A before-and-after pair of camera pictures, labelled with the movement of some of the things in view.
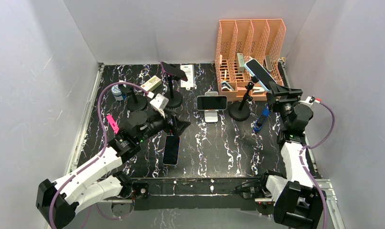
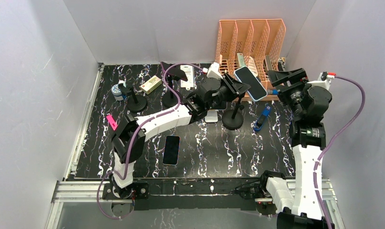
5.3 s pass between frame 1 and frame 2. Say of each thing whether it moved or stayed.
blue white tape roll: stayed
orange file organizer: stayed
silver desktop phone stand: stayed
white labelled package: stayed
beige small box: stayed
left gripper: moved
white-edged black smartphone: stayed
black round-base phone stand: stayed
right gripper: moved
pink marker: stayed
